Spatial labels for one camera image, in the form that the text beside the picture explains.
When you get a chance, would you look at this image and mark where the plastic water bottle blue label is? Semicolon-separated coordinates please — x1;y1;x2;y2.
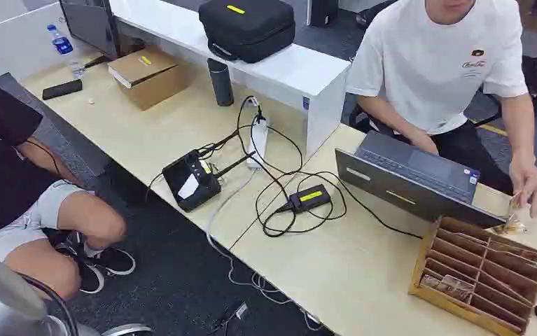
46;24;86;79

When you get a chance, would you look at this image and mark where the black computer tower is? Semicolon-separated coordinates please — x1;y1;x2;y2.
307;0;340;28

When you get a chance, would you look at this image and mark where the black router with antennas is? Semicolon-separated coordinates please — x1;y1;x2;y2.
162;129;256;214

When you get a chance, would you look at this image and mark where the black power cable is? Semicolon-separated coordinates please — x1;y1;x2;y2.
144;95;423;240

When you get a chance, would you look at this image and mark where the wooden card box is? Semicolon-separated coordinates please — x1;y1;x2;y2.
407;216;537;336

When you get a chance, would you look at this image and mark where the stack of cards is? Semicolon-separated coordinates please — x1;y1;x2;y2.
419;273;476;302

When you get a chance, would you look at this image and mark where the person in white shirt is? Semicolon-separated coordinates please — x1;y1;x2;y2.
346;0;537;220

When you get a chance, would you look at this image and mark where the white desk shelf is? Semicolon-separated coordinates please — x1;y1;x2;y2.
109;0;352;160

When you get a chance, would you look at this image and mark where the crouching person in black shirt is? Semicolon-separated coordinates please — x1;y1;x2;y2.
0;73;137;302

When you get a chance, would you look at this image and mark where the grey laptop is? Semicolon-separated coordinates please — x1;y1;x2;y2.
335;130;508;229

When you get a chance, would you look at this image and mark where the black phone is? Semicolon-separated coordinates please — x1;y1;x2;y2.
41;78;84;102

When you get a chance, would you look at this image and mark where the white cable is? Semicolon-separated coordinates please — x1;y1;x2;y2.
204;167;325;333

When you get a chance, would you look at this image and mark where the black cable on robot arm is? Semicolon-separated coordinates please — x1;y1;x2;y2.
19;273;82;336

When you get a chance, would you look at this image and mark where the person's right hand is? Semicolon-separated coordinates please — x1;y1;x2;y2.
407;130;440;156

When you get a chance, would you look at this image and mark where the white power strip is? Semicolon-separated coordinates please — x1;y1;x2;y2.
246;117;270;171

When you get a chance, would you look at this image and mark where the black carrying case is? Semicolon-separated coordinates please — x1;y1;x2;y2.
197;0;296;64

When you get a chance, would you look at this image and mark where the dark grey thermos flask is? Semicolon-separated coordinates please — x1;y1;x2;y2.
206;57;235;108

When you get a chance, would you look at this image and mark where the person's left hand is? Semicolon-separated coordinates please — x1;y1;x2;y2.
509;159;537;220

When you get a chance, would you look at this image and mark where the black monitor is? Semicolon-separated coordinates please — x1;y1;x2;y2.
59;0;122;62

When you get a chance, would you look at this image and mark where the black power adapter yellow label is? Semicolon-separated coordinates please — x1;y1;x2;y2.
288;183;333;215

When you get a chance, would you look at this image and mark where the cardboard box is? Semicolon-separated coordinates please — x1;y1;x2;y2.
106;45;188;112

